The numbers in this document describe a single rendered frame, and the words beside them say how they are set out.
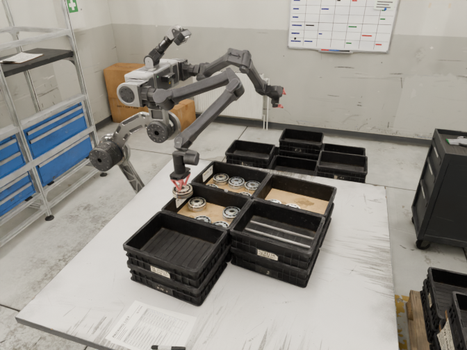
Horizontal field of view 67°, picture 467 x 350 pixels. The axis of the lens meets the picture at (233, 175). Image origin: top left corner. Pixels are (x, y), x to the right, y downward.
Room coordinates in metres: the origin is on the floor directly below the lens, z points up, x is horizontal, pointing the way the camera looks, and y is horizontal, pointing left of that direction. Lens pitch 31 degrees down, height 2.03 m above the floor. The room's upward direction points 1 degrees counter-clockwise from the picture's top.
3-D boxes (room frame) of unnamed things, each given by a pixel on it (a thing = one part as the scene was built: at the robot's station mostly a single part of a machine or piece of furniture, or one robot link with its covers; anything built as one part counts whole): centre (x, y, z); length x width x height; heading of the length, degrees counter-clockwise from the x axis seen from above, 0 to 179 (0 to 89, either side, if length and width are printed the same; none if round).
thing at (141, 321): (0.95, 0.35, 0.70); 0.33 x 0.23 x 0.01; 72
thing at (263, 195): (1.64, -0.35, 0.87); 0.40 x 0.30 x 0.11; 64
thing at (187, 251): (1.27, 0.27, 0.87); 0.40 x 0.30 x 0.11; 64
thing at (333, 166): (2.61, -0.92, 0.37); 0.40 x 0.30 x 0.45; 72
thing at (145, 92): (1.79, 0.43, 1.45); 0.09 x 0.08 x 0.12; 162
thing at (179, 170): (1.52, 0.27, 1.16); 0.10 x 0.07 x 0.07; 155
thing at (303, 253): (1.37, -0.22, 0.92); 0.40 x 0.30 x 0.02; 64
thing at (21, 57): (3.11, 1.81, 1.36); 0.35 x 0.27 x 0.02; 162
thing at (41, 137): (3.02, 1.60, 0.60); 0.72 x 0.03 x 0.56; 162
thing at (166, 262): (1.27, 0.27, 0.92); 0.40 x 0.30 x 0.02; 64
